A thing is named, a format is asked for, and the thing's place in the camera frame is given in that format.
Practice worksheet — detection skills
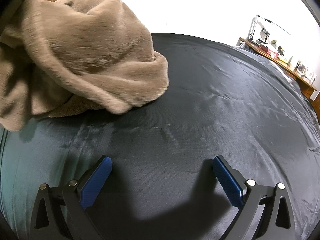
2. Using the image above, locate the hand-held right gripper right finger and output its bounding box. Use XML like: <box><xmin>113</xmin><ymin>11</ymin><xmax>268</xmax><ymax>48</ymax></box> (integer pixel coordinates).
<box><xmin>212</xmin><ymin>155</ymin><xmax>294</xmax><ymax>240</ymax></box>

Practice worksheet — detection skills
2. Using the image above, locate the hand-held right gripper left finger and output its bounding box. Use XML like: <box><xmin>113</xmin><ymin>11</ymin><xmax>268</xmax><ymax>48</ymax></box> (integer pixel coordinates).
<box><xmin>29</xmin><ymin>155</ymin><xmax>112</xmax><ymax>240</ymax></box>

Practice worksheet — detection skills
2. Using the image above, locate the brown fleece sweater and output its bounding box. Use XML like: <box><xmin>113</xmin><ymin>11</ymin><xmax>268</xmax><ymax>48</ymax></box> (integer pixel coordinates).
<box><xmin>0</xmin><ymin>0</ymin><xmax>170</xmax><ymax>132</ymax></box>

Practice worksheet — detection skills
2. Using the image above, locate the wooden desk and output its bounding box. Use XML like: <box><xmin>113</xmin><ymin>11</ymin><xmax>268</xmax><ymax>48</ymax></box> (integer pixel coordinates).
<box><xmin>236</xmin><ymin>37</ymin><xmax>318</xmax><ymax>98</ymax></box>

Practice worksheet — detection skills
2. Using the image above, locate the red box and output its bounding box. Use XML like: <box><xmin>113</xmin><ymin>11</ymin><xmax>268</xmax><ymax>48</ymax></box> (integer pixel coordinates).
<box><xmin>259</xmin><ymin>44</ymin><xmax>279</xmax><ymax>57</ymax></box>

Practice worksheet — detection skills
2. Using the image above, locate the small black screen on stand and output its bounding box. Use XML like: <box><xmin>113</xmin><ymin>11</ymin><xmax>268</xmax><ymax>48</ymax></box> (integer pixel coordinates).
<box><xmin>257</xmin><ymin>29</ymin><xmax>272</xmax><ymax>44</ymax></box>

